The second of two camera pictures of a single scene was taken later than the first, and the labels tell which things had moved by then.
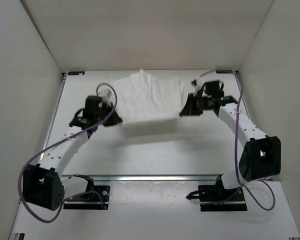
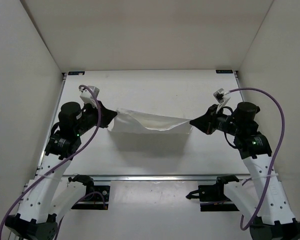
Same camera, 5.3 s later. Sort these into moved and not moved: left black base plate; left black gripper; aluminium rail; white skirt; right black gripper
Moved: white skirt; right black gripper
Not moved: left black base plate; left black gripper; aluminium rail
